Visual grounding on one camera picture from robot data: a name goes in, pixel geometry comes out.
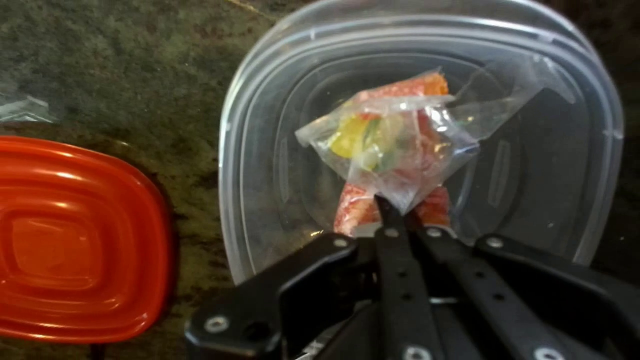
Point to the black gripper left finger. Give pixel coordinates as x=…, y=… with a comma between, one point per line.
x=401, y=287

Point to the red plastic container lid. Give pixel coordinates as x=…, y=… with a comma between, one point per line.
x=72, y=247

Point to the clear plastic food container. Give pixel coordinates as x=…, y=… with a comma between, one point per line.
x=266, y=166

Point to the clear bag of candies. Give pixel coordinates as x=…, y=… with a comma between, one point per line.
x=392, y=146

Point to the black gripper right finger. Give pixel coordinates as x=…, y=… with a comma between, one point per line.
x=493, y=301

